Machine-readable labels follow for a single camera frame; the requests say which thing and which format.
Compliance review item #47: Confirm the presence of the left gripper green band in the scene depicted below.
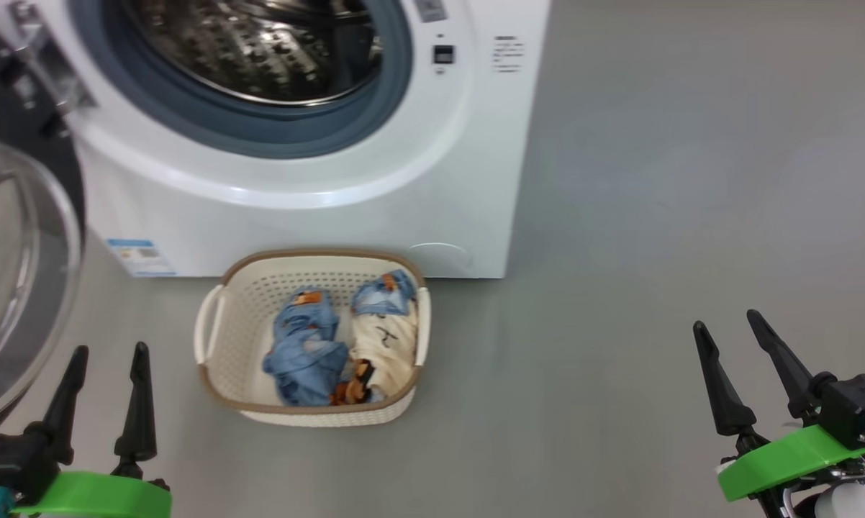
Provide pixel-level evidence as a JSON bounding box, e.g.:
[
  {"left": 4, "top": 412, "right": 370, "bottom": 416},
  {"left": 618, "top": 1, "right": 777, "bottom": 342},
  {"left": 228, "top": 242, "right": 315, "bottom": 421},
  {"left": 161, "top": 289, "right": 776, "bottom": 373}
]
[{"left": 12, "top": 342, "right": 173, "bottom": 518}]

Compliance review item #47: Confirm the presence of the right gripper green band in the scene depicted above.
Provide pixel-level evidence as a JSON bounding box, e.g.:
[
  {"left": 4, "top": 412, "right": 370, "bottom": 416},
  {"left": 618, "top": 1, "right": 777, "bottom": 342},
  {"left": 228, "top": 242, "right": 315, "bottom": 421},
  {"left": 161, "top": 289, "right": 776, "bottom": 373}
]
[{"left": 693, "top": 309, "right": 865, "bottom": 518}]

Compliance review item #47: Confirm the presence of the washing machine door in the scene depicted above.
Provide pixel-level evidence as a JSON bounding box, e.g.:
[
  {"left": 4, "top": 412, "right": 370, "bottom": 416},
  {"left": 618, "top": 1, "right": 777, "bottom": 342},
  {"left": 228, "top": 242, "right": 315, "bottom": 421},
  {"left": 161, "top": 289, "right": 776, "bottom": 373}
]
[{"left": 0, "top": 14, "right": 88, "bottom": 454}]

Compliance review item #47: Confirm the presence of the blue garment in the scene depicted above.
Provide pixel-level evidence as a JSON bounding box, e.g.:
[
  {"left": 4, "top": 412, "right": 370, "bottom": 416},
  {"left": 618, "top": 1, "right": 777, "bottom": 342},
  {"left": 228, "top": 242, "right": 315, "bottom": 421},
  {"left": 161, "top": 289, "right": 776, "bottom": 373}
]
[{"left": 262, "top": 286, "right": 350, "bottom": 407}]

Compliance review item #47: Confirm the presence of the cream garment with orange print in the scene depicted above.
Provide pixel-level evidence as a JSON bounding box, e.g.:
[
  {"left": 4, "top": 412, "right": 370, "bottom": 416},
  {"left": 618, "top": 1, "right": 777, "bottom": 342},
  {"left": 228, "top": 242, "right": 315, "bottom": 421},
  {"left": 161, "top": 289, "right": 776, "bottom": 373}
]
[{"left": 330, "top": 269, "right": 419, "bottom": 405}]

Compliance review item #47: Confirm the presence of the white front-load washing machine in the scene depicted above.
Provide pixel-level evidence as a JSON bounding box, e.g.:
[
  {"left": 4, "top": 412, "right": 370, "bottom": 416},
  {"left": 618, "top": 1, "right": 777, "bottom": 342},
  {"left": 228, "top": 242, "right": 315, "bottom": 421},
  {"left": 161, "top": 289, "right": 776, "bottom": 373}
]
[{"left": 15, "top": 0, "right": 552, "bottom": 280}]

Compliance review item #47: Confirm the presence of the silver door hinge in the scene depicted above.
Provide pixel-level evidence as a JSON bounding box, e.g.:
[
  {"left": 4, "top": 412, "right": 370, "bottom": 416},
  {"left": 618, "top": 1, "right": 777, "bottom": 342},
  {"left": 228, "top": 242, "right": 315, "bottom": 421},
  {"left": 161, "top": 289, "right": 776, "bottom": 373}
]
[{"left": 8, "top": 0, "right": 99, "bottom": 116}]

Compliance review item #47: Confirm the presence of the stainless steel washer drum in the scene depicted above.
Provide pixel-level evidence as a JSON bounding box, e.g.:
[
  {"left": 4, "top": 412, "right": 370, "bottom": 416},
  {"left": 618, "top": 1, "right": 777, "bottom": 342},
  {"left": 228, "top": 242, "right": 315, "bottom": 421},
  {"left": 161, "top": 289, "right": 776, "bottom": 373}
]
[{"left": 123, "top": 0, "right": 384, "bottom": 107}]

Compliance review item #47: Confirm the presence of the cream perforated laundry basket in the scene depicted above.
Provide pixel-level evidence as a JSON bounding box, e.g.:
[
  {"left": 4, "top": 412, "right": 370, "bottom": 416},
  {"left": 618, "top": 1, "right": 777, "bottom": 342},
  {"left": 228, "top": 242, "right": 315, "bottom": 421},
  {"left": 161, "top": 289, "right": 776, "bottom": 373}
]
[{"left": 194, "top": 248, "right": 432, "bottom": 428}]

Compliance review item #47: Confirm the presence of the blue energy label sticker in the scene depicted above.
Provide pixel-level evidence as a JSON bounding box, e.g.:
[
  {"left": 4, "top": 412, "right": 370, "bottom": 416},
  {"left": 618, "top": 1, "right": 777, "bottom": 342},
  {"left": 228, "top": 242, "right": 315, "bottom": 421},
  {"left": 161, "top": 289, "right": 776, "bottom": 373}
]
[{"left": 106, "top": 239, "right": 177, "bottom": 278}]

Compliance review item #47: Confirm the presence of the round white filter cover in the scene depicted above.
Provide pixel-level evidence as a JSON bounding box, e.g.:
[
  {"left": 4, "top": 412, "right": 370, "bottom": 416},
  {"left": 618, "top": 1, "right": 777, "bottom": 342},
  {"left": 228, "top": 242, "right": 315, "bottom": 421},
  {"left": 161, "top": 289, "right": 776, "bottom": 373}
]
[{"left": 406, "top": 242, "right": 471, "bottom": 278}]

